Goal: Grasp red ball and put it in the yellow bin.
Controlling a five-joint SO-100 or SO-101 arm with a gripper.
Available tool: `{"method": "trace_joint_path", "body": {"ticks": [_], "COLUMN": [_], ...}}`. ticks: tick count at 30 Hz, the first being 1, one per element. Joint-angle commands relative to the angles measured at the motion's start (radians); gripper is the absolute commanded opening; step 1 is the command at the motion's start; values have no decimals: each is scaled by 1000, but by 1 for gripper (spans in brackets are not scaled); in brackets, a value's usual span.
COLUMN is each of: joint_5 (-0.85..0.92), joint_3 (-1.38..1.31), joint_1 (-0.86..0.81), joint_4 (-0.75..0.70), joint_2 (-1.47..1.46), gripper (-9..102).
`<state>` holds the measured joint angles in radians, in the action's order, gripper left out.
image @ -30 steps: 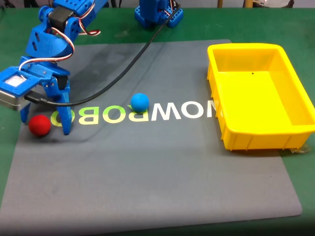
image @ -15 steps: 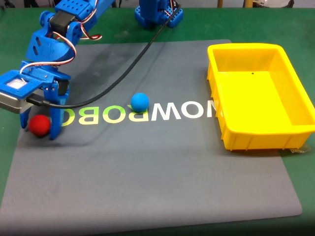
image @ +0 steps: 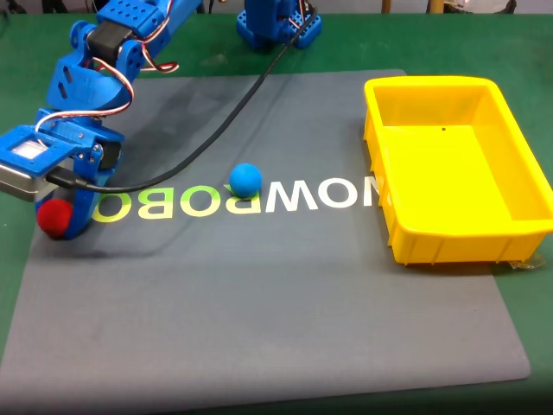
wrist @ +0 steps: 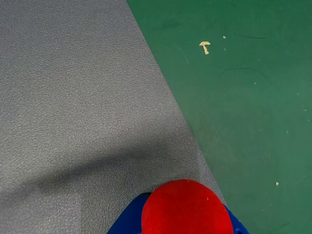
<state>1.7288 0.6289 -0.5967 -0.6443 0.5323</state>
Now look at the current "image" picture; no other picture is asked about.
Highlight red ball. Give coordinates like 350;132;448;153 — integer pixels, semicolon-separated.
36;198;73;240

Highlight blue ball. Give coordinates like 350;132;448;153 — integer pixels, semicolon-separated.
228;163;264;200

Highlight yellow plastic bin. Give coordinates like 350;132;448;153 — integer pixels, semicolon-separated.
362;75;553;267

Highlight grey printed mat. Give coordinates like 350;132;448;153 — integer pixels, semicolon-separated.
0;68;532;408

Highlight green table cover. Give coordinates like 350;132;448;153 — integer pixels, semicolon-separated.
0;12;553;415

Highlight clear tape piece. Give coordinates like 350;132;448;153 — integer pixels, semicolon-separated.
507;252;547;272

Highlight red white servo wires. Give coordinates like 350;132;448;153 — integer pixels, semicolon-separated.
35;0;181;133

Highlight black camera cable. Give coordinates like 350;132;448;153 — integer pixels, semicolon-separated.
45;6;321;195

